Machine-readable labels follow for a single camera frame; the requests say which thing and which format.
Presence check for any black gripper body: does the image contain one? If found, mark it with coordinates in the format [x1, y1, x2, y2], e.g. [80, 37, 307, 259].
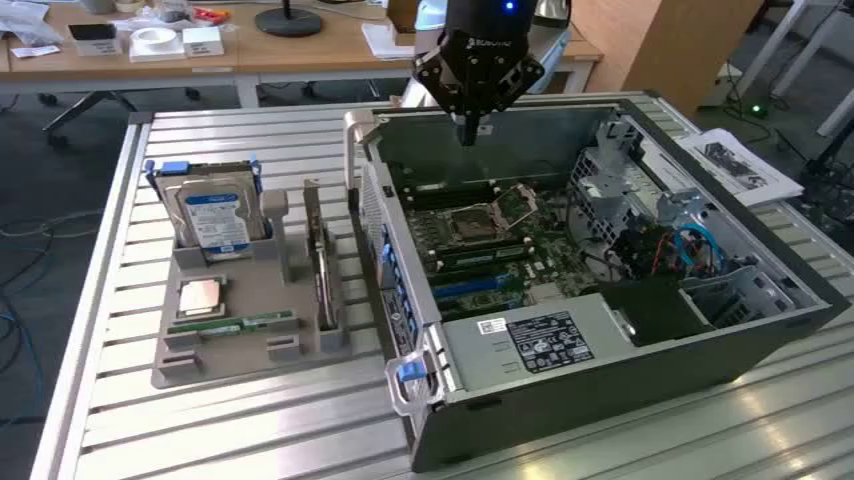
[439, 0, 535, 119]

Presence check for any black Nvidia graphics card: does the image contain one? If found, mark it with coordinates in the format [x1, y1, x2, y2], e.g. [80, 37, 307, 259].
[302, 178, 343, 334]

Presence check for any white paper stack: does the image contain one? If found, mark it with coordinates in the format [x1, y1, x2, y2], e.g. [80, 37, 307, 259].
[360, 22, 419, 62]

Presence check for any brown cardboard box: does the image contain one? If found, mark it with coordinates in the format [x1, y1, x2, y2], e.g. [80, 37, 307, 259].
[387, 0, 420, 35]

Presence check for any wooden desk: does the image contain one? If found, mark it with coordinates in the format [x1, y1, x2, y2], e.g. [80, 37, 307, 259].
[0, 0, 606, 96]

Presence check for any wooden cabinet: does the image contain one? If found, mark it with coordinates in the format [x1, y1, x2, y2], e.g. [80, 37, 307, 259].
[586, 0, 766, 115]

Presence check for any black lamp base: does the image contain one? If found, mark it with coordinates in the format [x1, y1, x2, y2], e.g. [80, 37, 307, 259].
[253, 0, 326, 38]

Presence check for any metal disk bay cage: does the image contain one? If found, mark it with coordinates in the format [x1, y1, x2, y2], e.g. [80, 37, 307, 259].
[570, 117, 668, 241]

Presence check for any CPU socket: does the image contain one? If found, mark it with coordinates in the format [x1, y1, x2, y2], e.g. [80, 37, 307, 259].
[444, 204, 500, 242]

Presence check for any white power box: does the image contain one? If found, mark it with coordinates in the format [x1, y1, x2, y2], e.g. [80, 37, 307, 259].
[704, 62, 743, 109]

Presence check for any plain white box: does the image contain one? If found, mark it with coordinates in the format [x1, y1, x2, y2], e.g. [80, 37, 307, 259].
[181, 25, 224, 59]

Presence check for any green motherboard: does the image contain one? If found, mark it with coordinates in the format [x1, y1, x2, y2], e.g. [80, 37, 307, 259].
[398, 167, 602, 321]

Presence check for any printed paper stack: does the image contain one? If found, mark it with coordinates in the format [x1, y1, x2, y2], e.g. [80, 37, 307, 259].
[674, 127, 807, 208]

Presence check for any blue expansion slot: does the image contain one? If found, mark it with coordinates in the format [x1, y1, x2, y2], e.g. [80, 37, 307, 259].
[430, 273, 508, 302]

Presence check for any flat white box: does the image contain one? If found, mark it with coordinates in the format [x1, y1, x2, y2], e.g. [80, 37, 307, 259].
[127, 37, 188, 64]

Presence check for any white tape roll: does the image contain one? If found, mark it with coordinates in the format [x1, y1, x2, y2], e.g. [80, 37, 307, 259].
[131, 27, 179, 51]

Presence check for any hard disk with blue label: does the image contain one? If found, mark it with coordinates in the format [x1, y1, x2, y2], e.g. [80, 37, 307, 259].
[143, 158, 269, 262]

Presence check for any black tripod stand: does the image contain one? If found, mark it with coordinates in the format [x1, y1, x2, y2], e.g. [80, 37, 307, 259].
[777, 112, 854, 221]

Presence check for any black fan shroud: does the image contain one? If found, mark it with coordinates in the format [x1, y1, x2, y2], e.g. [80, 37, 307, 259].
[595, 277, 710, 349]

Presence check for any grey parts rack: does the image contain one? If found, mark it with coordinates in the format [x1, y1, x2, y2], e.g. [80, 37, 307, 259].
[149, 188, 355, 391]

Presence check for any white box with black top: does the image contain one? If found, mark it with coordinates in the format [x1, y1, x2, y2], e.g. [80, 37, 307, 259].
[67, 22, 124, 58]

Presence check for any black chair base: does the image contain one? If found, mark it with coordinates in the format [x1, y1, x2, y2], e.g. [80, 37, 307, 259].
[40, 89, 203, 147]

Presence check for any metal disk bay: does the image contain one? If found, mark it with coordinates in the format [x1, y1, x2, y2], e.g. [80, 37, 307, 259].
[678, 264, 799, 329]

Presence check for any silver CPU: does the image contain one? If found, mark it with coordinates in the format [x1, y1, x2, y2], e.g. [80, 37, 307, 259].
[173, 276, 227, 318]

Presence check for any grey power supply unit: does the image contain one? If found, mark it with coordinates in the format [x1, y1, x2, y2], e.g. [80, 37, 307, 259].
[439, 292, 646, 394]

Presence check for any clear plastic bag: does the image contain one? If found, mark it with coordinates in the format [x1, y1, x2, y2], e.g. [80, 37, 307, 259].
[0, 0, 67, 45]

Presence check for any open black PC case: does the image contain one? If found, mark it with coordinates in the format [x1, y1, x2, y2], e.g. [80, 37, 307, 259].
[342, 97, 854, 474]

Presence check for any white desk frame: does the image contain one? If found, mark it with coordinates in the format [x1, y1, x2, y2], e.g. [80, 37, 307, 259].
[733, 0, 854, 101]

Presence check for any black cable bundle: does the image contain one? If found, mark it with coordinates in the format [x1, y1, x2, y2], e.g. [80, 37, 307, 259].
[579, 227, 662, 281]

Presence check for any blue wire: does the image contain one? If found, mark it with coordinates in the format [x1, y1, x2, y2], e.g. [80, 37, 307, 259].
[671, 224, 727, 277]

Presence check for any white floor cable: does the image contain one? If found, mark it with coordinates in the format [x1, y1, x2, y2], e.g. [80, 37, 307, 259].
[0, 209, 101, 240]

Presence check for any blue floor cable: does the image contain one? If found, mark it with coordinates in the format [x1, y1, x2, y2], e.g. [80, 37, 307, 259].
[0, 239, 55, 429]

